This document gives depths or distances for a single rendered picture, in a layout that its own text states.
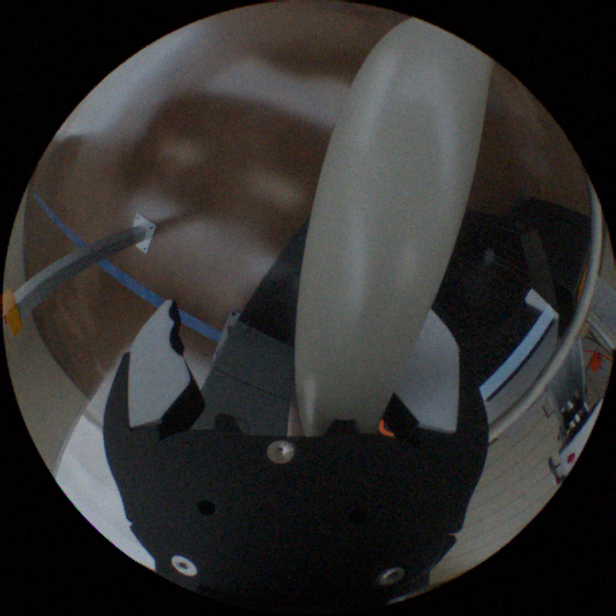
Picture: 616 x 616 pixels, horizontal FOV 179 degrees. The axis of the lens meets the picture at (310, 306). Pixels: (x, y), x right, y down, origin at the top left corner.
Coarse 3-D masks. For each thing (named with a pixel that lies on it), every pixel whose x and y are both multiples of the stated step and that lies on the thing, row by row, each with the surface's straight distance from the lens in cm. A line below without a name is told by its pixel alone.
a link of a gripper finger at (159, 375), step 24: (168, 312) 11; (144, 336) 10; (168, 336) 10; (144, 360) 9; (168, 360) 8; (144, 384) 8; (168, 384) 8; (192, 384) 8; (144, 408) 7; (168, 408) 7; (192, 408) 8
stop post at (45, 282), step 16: (144, 224) 147; (112, 240) 127; (128, 240) 135; (144, 240) 148; (80, 256) 113; (96, 256) 120; (48, 272) 107; (64, 272) 108; (80, 272) 116; (32, 288) 102; (48, 288) 106; (16, 304) 97; (32, 304) 104; (16, 320) 100
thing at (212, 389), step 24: (240, 312) 130; (240, 336) 121; (264, 336) 130; (216, 360) 104; (240, 360) 109; (264, 360) 116; (288, 360) 124; (216, 384) 96; (240, 384) 100; (264, 384) 105; (288, 384) 112; (216, 408) 90; (240, 408) 93; (264, 408) 97; (288, 408) 103; (264, 432) 91
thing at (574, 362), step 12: (576, 336) 47; (576, 348) 51; (564, 360) 54; (576, 360) 58; (540, 372) 47; (564, 372) 59; (576, 372) 67; (552, 384) 56; (564, 384) 65; (576, 384) 77; (552, 396) 49; (564, 396) 72; (564, 432) 98
